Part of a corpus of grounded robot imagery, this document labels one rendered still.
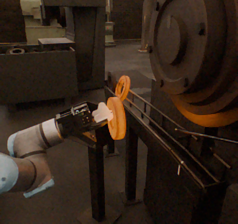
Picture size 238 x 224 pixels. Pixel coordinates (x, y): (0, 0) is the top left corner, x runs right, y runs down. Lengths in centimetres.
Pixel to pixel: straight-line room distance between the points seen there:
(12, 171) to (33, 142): 17
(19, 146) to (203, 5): 64
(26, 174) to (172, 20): 54
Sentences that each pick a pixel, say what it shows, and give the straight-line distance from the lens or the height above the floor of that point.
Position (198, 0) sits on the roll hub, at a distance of 51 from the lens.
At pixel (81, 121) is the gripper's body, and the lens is 73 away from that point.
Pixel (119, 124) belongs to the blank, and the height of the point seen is 84.
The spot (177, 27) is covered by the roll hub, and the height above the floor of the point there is 115.
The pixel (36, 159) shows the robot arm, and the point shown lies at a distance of 74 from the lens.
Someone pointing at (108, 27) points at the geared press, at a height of 69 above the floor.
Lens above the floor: 118
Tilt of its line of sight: 24 degrees down
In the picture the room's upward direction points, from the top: straight up
